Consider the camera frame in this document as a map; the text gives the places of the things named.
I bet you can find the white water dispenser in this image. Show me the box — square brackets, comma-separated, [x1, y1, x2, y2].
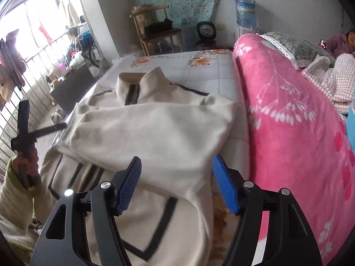
[236, 28, 260, 41]

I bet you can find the white plastic bag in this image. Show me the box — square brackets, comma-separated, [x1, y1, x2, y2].
[112, 51, 139, 65]

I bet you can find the cream zip jacket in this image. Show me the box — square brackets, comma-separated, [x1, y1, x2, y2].
[39, 66, 239, 266]

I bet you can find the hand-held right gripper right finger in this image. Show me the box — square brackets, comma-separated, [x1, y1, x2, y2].
[212, 154, 323, 266]

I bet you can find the black bag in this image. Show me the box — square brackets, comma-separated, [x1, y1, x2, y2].
[144, 18, 175, 34]

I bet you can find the pink floral blanket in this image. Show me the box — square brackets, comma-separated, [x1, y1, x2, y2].
[232, 33, 355, 265]

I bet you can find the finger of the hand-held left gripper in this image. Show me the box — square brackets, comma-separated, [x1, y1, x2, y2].
[28, 122, 68, 141]
[17, 100, 31, 142]

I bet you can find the pink white knitted cloth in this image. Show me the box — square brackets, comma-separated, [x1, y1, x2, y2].
[301, 53, 355, 114]

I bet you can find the wooden chair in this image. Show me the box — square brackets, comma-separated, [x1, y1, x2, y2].
[130, 5, 185, 56]

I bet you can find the person's left hand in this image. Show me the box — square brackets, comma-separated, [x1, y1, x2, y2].
[11, 147, 42, 192]

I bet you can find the lace trimmed floral pillow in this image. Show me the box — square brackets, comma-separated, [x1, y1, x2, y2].
[256, 32, 336, 70]

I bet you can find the hanging purple jacket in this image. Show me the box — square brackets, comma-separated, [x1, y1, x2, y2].
[0, 29, 27, 108]

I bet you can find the hanging red cloth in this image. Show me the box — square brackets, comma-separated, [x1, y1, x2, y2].
[39, 19, 53, 45]

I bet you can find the dark low cabinet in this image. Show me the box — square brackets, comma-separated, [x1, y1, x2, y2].
[50, 65, 96, 115]

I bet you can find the blue water bottle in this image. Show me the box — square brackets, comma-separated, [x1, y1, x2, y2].
[235, 0, 258, 31]

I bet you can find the black rice cooker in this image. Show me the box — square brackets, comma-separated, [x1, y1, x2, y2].
[195, 22, 217, 52]

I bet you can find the metal window railing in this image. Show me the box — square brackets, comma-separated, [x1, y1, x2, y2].
[0, 30, 73, 172]

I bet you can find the bicycle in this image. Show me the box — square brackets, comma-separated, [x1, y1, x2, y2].
[83, 40, 103, 68]

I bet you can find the person's left forearm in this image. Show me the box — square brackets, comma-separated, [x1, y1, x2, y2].
[0, 158, 42, 264]

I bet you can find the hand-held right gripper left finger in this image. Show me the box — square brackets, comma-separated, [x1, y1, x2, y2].
[29, 156, 142, 266]

